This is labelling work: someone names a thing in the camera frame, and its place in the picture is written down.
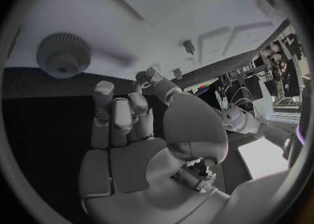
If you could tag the white task board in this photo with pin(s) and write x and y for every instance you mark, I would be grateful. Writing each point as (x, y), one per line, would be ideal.
(157, 12)

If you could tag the large grey gear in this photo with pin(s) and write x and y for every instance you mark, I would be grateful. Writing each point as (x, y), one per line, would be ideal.
(64, 55)

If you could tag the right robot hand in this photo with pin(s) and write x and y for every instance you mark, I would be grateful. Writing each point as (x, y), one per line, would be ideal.
(137, 161)

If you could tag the small dark gear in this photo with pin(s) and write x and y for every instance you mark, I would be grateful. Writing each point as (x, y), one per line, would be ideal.
(141, 76)

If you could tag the workshop equipment rack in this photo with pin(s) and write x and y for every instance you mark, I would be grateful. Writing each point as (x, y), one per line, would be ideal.
(282, 67)

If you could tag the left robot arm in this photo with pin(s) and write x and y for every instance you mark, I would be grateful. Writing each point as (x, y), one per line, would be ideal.
(247, 122)

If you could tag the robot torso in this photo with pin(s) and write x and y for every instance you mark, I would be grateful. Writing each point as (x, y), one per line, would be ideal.
(300, 129)

